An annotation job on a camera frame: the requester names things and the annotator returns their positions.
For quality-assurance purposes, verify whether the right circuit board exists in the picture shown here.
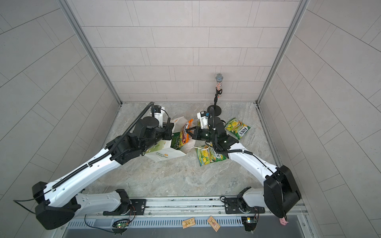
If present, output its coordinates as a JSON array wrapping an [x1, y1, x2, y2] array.
[[241, 217, 258, 232]]

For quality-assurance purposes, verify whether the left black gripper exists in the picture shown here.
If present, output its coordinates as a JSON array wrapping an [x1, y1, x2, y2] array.
[[140, 122, 177, 152]]

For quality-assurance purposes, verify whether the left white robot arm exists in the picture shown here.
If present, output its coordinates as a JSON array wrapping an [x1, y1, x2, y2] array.
[[32, 102, 174, 230]]

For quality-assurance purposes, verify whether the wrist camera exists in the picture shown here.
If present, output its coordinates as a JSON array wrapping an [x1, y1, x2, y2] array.
[[197, 111, 209, 129], [151, 105, 165, 128]]

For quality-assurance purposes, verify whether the white paper bag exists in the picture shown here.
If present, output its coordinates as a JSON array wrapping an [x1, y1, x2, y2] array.
[[145, 117, 195, 162]]

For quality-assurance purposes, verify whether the black microphone stand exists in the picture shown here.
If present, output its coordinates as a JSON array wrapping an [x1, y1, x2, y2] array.
[[207, 73, 223, 116]]

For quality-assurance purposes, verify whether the pink pig toy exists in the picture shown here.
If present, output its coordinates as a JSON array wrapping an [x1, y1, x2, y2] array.
[[279, 217, 288, 226]]

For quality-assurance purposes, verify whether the circuit board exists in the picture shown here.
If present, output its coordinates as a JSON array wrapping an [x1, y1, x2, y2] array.
[[112, 219, 130, 235], [241, 217, 258, 232]]

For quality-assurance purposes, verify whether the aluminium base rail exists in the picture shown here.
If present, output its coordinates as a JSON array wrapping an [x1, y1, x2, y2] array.
[[58, 193, 306, 235]]

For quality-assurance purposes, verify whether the orange pink candy bag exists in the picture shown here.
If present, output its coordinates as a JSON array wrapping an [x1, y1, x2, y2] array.
[[180, 119, 193, 146]]

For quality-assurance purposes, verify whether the yellow candy bag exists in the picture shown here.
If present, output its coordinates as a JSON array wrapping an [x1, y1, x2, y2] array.
[[225, 118, 251, 139], [195, 145, 227, 166]]

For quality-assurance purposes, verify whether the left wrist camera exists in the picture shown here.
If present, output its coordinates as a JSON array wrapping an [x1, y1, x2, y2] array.
[[151, 105, 165, 128]]

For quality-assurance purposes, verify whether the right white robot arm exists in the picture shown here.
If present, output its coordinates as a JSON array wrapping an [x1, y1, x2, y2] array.
[[185, 106, 302, 224]]

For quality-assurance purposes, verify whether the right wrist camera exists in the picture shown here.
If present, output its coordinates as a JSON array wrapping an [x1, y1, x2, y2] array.
[[197, 111, 209, 129]]

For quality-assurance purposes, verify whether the left circuit board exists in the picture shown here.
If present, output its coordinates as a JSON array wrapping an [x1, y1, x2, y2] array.
[[112, 219, 130, 235]]

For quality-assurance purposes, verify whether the green snack bag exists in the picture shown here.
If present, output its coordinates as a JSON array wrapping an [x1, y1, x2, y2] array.
[[171, 132, 182, 150]]

